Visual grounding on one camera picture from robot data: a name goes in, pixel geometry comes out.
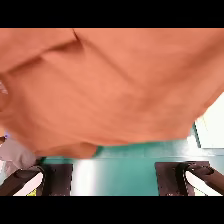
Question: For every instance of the orange shirt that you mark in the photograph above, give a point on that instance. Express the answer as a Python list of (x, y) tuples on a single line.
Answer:
[(110, 86)]

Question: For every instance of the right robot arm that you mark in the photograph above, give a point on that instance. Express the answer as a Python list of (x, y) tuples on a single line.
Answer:
[(203, 178)]

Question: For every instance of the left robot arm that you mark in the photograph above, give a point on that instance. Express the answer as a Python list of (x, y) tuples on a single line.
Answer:
[(23, 181)]

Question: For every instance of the grey garment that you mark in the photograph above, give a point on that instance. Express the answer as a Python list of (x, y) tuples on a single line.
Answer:
[(15, 155)]

